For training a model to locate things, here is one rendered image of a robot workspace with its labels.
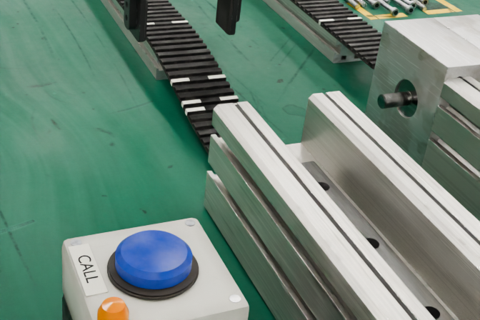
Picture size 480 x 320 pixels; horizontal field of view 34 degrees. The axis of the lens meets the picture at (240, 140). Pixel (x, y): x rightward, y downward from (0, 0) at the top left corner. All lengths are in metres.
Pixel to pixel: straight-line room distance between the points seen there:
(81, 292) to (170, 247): 0.05
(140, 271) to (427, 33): 0.36
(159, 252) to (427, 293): 0.15
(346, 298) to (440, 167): 0.26
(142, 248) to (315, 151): 0.19
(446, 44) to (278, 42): 0.24
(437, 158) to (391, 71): 0.09
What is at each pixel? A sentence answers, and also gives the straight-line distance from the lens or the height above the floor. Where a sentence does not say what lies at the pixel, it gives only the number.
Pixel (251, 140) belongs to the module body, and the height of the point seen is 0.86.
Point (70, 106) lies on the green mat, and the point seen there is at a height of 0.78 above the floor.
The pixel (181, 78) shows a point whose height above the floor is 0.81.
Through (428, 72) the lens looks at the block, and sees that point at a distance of 0.64.
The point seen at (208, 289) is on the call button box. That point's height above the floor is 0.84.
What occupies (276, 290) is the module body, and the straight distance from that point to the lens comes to 0.48.
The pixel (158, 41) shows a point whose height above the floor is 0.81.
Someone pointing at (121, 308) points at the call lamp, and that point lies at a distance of 0.38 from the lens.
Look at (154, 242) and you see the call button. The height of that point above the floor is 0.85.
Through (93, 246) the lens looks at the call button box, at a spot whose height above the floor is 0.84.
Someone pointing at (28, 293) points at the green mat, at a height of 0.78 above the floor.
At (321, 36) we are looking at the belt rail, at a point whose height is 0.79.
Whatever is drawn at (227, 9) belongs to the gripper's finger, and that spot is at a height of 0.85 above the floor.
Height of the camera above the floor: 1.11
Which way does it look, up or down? 31 degrees down
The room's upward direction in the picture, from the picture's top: 7 degrees clockwise
